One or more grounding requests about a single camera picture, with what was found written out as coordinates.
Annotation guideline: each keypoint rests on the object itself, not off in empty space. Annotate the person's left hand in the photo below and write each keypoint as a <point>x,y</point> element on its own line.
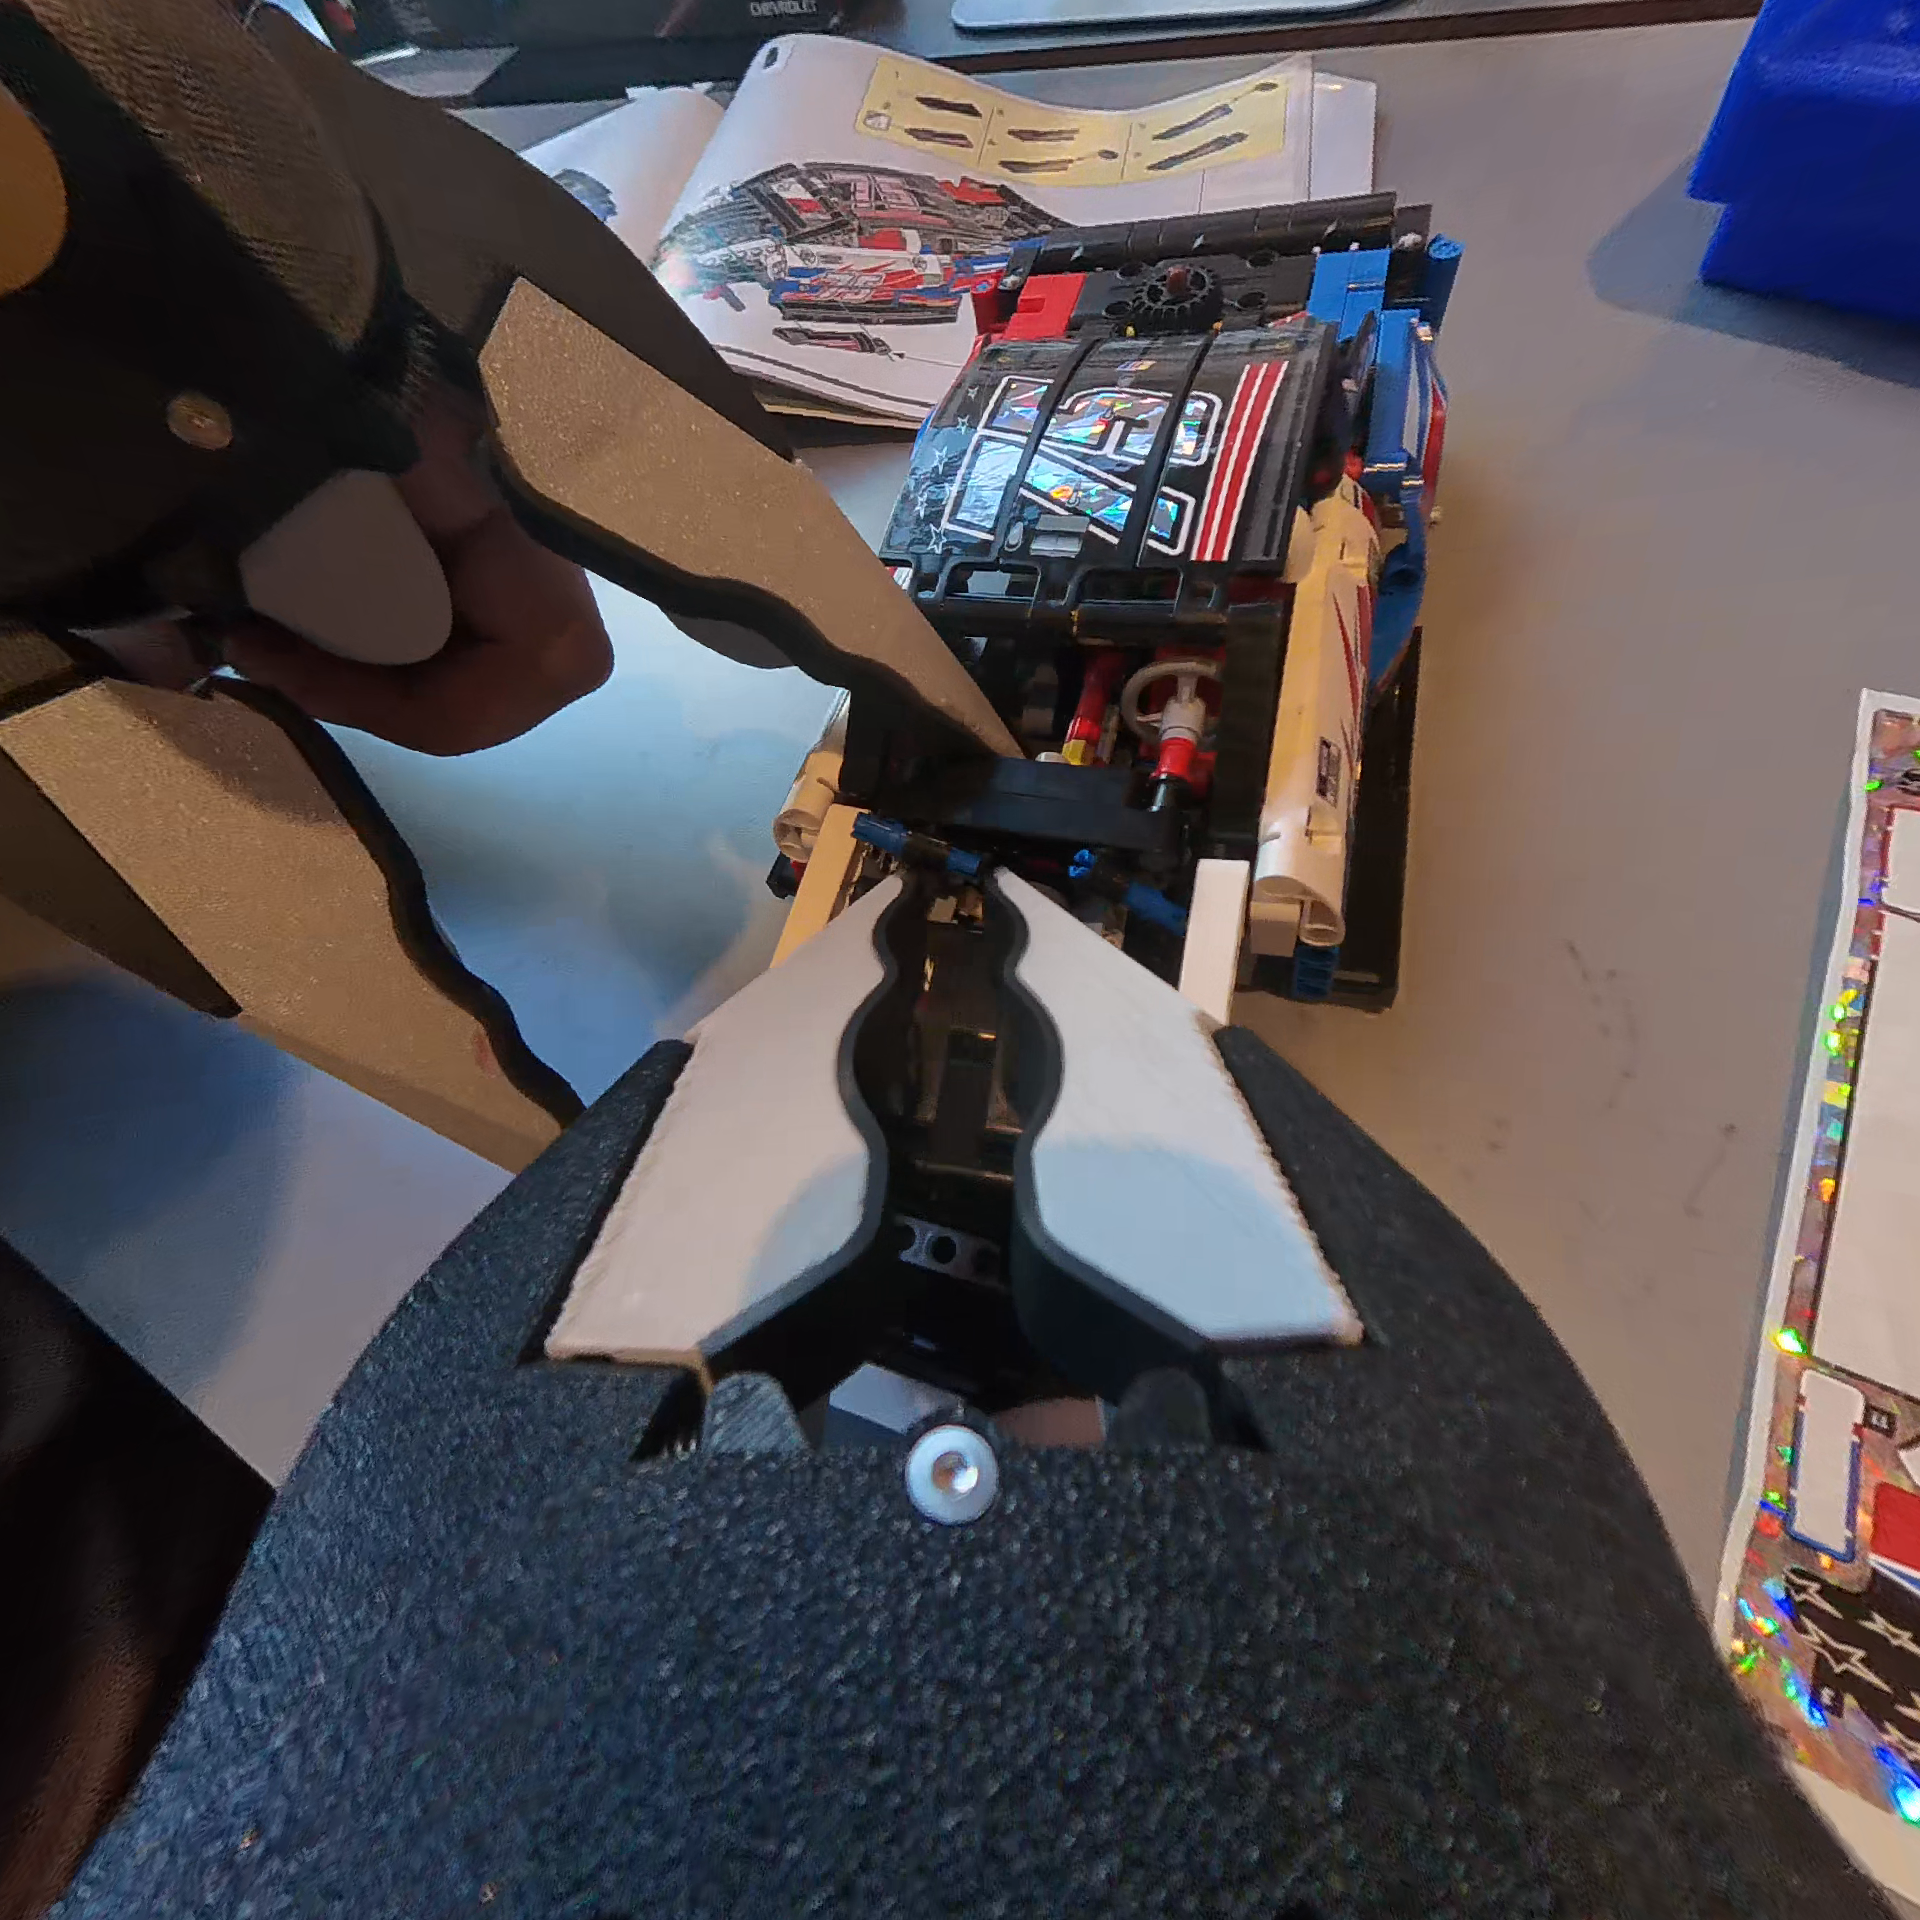
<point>511,661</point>

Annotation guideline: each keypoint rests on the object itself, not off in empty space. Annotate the blue plastic bin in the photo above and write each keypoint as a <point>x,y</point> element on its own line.
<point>1815,149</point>

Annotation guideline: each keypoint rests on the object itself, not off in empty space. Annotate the black brick hood piece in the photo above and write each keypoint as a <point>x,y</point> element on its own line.
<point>960,1050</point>

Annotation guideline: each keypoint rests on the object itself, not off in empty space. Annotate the grey desk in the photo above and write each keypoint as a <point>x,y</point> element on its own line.
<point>1575,599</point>

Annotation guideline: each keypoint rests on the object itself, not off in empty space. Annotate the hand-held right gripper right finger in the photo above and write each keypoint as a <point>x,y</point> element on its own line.
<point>1184,1171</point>

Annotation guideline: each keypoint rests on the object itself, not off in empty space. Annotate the toy brick race car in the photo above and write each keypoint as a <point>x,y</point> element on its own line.
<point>1141,436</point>

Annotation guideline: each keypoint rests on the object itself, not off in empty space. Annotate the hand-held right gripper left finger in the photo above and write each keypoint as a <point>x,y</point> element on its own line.
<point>705,1184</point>

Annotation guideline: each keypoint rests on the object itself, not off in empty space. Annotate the wooden document stand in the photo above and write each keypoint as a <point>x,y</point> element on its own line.
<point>1172,11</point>

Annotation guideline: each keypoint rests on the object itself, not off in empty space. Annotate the holographic sticker sheet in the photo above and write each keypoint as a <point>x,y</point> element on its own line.
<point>1868,1200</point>

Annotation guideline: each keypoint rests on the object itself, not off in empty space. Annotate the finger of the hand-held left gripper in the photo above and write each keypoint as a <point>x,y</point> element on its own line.
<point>224,870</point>
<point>675,464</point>

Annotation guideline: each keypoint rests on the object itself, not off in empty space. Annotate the instruction booklet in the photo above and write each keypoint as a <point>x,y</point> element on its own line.
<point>781,165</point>

